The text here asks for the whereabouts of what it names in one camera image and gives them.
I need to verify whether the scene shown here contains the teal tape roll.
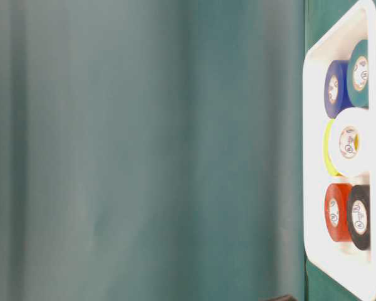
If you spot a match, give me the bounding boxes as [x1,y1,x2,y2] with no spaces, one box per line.
[347,40,368,108]

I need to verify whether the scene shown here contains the yellow tape roll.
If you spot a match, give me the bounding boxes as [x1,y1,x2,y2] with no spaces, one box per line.
[323,119,342,177]

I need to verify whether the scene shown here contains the white rectangular plastic case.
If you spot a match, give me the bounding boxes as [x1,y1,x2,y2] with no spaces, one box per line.
[303,1,376,300]

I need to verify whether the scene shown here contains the black tape roll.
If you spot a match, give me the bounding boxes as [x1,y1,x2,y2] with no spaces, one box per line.
[347,185,370,250]

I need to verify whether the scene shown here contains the white tape roll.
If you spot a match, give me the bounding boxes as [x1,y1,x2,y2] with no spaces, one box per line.
[328,107,371,177]

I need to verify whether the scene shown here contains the red tape roll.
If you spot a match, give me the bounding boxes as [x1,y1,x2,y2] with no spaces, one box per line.
[325,183,352,242]

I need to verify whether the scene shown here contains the blue tape roll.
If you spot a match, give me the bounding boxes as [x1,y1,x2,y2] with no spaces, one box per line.
[324,60,353,119]

